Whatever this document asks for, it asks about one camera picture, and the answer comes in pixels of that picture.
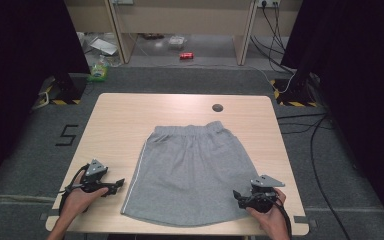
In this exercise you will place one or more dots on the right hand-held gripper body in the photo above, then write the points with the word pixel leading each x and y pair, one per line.
pixel 263 193

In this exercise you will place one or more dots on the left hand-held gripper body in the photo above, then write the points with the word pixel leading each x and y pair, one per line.
pixel 95 169

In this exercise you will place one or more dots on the person's right hand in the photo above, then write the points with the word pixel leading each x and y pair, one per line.
pixel 275 220

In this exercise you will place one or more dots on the person's left hand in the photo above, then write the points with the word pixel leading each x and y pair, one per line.
pixel 76 203

